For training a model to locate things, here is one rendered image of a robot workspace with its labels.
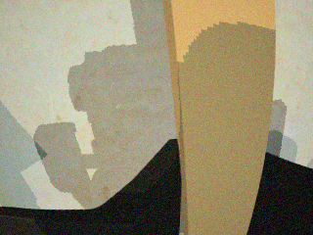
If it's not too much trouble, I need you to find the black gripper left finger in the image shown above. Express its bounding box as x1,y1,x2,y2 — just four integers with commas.
0,138,181,235

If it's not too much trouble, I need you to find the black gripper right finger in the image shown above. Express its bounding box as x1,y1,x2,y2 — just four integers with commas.
246,152,313,235

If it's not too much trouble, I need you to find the long wooden rail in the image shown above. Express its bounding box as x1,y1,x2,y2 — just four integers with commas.
163,0,277,235

